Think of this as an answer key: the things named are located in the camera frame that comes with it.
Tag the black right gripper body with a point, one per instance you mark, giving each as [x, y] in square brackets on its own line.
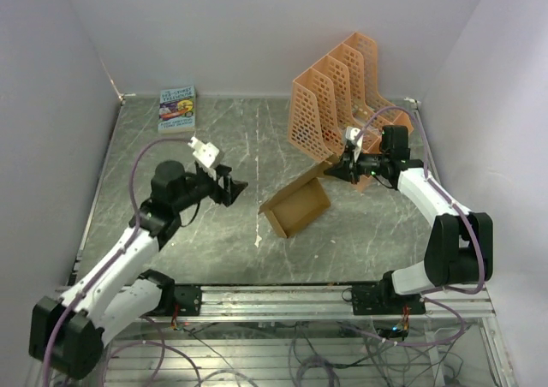
[367, 164]

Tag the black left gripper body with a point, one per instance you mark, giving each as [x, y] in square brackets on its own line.
[201, 184]

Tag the brown cardboard box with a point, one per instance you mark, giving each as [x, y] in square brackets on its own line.
[303, 200]

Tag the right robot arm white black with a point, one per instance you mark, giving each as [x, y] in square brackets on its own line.
[459, 252]

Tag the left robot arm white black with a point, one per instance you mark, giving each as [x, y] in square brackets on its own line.
[69, 333]

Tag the peach plastic file organizer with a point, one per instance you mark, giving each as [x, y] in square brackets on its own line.
[339, 91]

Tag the blue paperback book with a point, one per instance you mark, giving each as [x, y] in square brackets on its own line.
[177, 110]

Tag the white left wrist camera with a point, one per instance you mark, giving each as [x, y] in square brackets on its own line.
[206, 155]

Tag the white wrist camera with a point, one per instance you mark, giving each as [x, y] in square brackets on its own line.
[206, 155]
[354, 136]

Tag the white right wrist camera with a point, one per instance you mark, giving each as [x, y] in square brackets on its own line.
[354, 136]

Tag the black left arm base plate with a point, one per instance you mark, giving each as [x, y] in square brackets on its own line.
[187, 300]

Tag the aluminium mounting rail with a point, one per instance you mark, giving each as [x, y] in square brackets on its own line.
[313, 302]

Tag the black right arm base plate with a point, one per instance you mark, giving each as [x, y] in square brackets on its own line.
[379, 298]

